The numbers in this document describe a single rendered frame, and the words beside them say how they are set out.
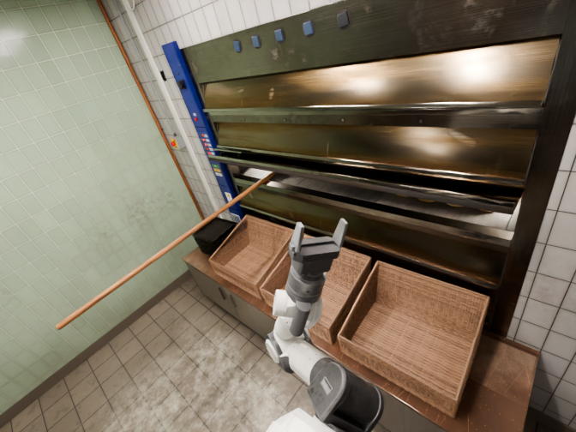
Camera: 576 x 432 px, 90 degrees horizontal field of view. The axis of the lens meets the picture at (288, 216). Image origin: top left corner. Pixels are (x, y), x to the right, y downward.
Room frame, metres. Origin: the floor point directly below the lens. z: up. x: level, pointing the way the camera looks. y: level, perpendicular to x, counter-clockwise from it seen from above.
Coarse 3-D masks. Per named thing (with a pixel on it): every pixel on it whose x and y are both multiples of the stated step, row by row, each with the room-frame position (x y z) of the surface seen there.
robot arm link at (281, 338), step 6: (276, 324) 0.57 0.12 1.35; (282, 324) 0.53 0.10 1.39; (276, 330) 0.56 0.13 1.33; (282, 330) 0.54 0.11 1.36; (288, 330) 0.52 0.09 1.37; (270, 336) 0.57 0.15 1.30; (276, 336) 0.57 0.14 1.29; (282, 336) 0.54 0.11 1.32; (288, 336) 0.53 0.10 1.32; (294, 336) 0.56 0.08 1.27; (300, 336) 0.56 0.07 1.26; (276, 342) 0.55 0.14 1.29; (282, 342) 0.55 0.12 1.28; (288, 342) 0.55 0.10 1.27; (276, 348) 0.54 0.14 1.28; (282, 348) 0.54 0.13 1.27
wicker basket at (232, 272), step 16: (240, 224) 2.04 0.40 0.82; (256, 224) 2.00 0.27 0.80; (272, 224) 1.87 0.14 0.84; (240, 240) 2.01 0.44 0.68; (256, 240) 1.99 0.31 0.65; (272, 240) 1.86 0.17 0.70; (288, 240) 1.63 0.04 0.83; (224, 256) 1.88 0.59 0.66; (240, 256) 1.91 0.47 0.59; (256, 256) 1.85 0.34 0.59; (272, 256) 1.80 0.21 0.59; (224, 272) 1.67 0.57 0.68; (240, 272) 1.72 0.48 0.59; (256, 272) 1.67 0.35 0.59; (256, 288) 1.39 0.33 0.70
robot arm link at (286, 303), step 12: (288, 288) 0.49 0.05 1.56; (276, 300) 0.49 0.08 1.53; (288, 300) 0.49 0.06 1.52; (300, 300) 0.46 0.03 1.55; (312, 300) 0.46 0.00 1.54; (276, 312) 0.48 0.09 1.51; (288, 312) 0.47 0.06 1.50; (300, 312) 0.44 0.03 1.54; (312, 312) 0.47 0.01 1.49; (300, 324) 0.43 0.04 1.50
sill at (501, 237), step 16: (240, 176) 2.15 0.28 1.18; (288, 192) 1.71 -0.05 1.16; (304, 192) 1.61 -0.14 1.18; (320, 192) 1.56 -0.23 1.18; (352, 208) 1.33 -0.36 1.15; (368, 208) 1.26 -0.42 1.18; (384, 208) 1.21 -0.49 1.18; (400, 208) 1.17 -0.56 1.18; (416, 224) 1.06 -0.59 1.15; (432, 224) 1.01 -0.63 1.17; (448, 224) 0.97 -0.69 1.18; (464, 224) 0.94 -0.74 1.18; (480, 240) 0.86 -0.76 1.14; (496, 240) 0.82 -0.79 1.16
